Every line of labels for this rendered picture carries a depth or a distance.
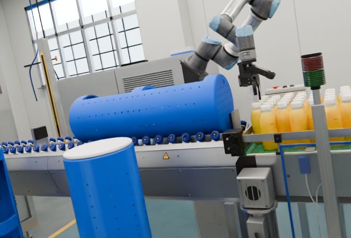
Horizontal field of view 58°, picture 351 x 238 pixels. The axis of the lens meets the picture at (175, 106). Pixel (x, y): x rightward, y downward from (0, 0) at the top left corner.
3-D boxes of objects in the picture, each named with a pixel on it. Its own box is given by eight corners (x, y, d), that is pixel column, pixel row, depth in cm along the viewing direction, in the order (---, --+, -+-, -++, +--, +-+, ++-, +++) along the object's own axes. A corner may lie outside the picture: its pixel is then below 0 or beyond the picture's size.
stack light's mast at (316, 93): (307, 103, 104) (301, 55, 102) (328, 101, 101) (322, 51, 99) (306, 107, 98) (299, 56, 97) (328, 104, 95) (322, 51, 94)
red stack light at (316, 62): (303, 70, 103) (301, 58, 102) (324, 67, 100) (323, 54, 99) (301, 71, 97) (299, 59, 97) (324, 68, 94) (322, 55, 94)
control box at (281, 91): (270, 106, 175) (267, 87, 174) (308, 102, 166) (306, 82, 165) (267, 109, 166) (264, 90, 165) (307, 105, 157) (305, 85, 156)
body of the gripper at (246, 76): (243, 86, 152) (240, 61, 151) (261, 84, 148) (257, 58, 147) (239, 88, 145) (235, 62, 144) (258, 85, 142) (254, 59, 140)
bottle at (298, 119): (294, 150, 123) (289, 108, 121) (292, 145, 129) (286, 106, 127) (313, 148, 121) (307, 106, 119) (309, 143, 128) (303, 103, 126)
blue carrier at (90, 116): (106, 135, 205) (96, 92, 201) (237, 124, 165) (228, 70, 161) (74, 150, 180) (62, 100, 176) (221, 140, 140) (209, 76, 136)
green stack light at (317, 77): (304, 85, 103) (303, 70, 103) (326, 82, 100) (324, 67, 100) (303, 87, 98) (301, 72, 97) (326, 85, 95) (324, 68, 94)
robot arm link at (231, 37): (233, 26, 159) (235, 23, 148) (252, 39, 159) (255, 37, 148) (224, 39, 160) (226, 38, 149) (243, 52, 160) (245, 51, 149)
